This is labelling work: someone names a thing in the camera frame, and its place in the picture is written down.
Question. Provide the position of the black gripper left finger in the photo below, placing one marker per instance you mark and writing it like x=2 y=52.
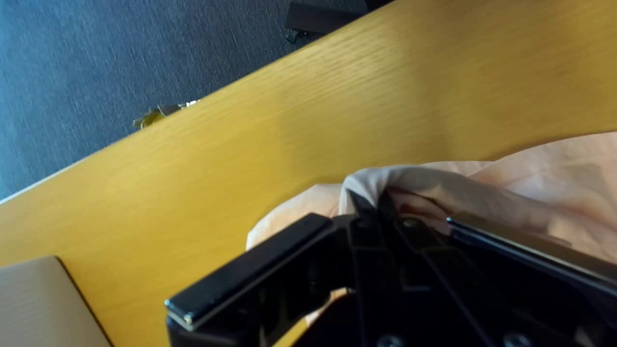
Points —
x=270 y=275

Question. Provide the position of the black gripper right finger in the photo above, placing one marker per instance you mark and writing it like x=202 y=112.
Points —
x=501 y=281

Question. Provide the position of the cream printed t-shirt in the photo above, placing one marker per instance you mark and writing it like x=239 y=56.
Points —
x=545 y=185

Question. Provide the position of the white plastic basket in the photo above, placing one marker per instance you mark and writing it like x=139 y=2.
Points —
x=38 y=308

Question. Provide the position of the small yellowish floor object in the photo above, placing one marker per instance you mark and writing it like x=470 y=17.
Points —
x=160 y=112

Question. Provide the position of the black tripod stand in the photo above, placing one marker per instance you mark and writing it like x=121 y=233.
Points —
x=320 y=15

